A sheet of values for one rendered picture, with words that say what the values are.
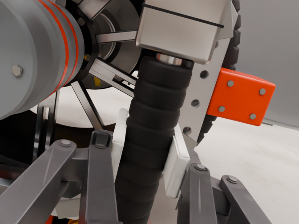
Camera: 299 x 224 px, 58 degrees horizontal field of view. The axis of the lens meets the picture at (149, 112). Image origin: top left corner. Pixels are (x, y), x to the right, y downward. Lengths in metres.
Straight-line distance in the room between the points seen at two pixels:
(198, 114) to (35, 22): 0.25
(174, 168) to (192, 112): 0.25
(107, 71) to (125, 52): 0.36
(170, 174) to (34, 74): 0.16
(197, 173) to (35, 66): 0.18
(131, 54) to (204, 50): 0.69
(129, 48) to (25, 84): 0.61
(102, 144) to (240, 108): 0.31
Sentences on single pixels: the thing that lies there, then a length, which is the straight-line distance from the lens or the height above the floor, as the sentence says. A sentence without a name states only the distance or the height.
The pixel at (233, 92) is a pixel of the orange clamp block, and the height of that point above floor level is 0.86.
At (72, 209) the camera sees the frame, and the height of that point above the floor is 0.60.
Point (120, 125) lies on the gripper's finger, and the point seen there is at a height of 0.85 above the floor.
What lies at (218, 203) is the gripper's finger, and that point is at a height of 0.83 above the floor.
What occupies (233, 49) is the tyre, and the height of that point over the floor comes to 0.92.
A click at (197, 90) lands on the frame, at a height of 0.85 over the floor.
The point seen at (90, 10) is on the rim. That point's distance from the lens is 0.50.
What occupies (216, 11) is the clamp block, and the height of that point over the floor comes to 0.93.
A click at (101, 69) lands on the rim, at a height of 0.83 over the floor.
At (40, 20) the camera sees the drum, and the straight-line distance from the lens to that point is 0.31.
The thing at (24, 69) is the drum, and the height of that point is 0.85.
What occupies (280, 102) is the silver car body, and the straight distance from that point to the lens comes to 0.87.
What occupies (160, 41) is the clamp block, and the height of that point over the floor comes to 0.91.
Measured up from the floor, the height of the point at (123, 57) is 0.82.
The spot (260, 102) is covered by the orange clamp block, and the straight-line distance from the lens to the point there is 0.44.
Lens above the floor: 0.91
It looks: 16 degrees down
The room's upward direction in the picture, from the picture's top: 15 degrees clockwise
